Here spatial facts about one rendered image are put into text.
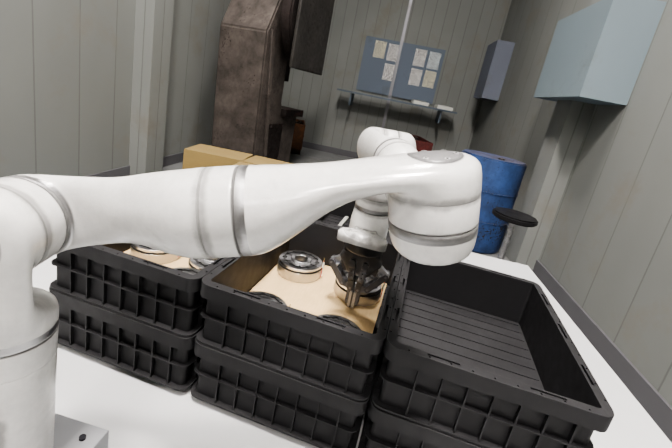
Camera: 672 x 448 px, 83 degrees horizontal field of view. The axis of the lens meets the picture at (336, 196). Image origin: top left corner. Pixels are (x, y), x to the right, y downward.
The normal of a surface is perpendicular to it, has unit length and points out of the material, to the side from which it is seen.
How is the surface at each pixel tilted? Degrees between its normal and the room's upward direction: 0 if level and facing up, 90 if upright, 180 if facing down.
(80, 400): 0
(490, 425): 90
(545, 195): 90
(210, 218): 80
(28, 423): 91
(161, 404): 0
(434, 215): 95
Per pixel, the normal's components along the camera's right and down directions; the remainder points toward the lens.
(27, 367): 0.88, 0.30
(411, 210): -0.62, 0.28
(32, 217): 0.93, -0.37
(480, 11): -0.14, 0.24
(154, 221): -0.47, 0.18
